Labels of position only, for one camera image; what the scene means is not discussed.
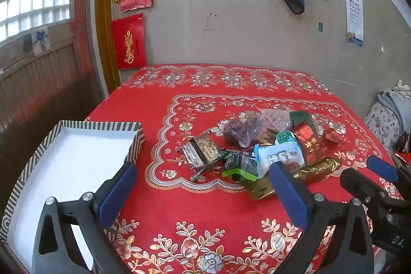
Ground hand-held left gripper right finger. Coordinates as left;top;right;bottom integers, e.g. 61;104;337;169
269;161;376;274

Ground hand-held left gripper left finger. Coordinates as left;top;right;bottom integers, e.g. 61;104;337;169
32;162;138;274

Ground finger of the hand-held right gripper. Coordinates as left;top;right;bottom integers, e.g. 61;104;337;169
367;155;411;194
340;167;402;217

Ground blue white snack packet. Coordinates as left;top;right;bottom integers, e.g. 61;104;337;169
253;143;304;176

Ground gold snack packet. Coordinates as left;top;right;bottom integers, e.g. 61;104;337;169
241;158;341;201

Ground red gold-print snack packet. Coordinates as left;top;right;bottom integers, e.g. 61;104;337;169
323;128;347;144
294;123;322;165

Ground green black snack packet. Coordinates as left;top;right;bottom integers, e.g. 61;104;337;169
221;154;259;181

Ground striped white cardboard box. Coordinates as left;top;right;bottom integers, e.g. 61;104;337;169
0;120;146;274

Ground green plastic snack container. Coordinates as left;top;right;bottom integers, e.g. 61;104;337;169
274;130;297;146

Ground clear bag of nuts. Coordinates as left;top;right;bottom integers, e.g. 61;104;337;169
258;108;294;133

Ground dark green snack packet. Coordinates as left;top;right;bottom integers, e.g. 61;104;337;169
289;111;317;127

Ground clear bag of dates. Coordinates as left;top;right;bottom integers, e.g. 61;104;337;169
220;112;267;148

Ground beige brown snack packet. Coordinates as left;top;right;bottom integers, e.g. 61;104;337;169
176;134;225;181

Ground floral cushion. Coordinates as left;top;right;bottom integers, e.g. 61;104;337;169
364;101;405;153

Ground grey clothes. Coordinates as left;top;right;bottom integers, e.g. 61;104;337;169
377;80;411;146

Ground red floral tablecloth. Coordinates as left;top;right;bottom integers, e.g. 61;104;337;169
85;65;405;274

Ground wooden slatted panel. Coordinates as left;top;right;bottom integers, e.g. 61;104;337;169
0;20;106;165

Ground eye chart poster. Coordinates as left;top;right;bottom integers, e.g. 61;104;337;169
340;0;365;47

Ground blue-print paper sticker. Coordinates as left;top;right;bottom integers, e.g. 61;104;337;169
31;27;51;55

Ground wooden door frame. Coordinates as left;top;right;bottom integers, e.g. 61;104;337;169
95;0;121;95

